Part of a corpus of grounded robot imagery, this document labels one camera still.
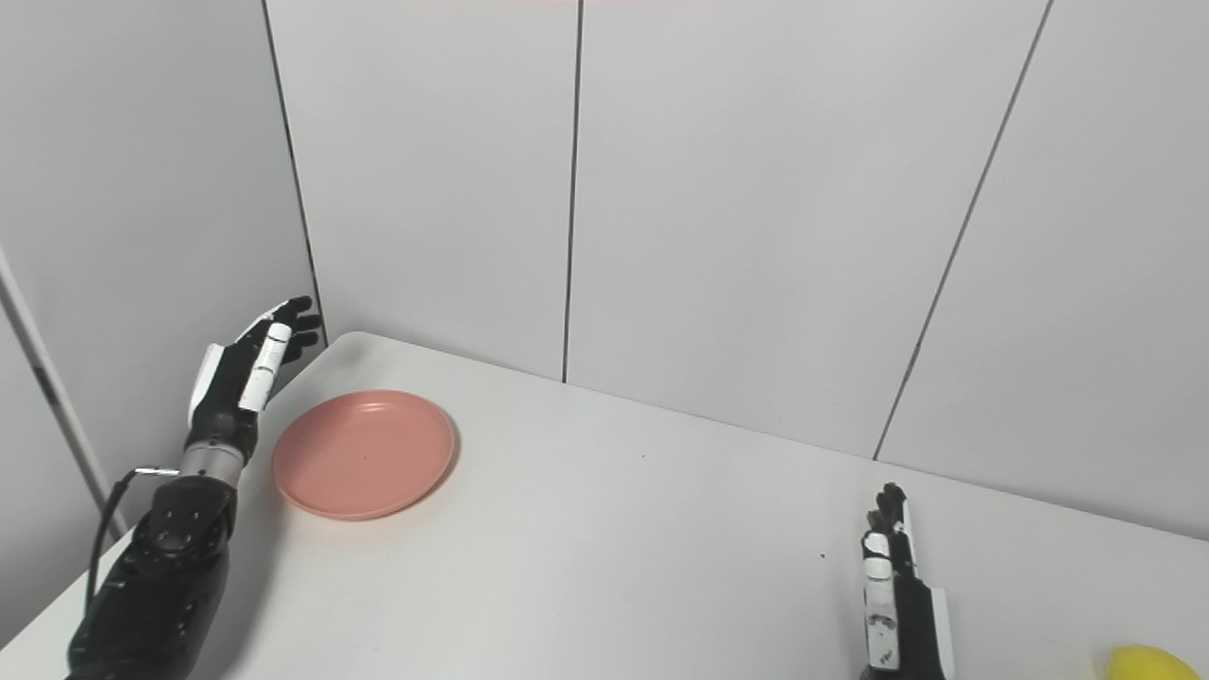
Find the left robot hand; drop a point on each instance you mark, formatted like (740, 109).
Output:
(236, 382)

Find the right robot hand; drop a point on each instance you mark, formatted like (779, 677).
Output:
(902, 604)

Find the pink round plate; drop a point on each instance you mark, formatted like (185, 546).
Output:
(364, 455)

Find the yellow lemon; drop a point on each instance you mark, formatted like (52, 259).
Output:
(1145, 663)

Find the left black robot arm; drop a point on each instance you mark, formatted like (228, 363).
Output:
(161, 576)

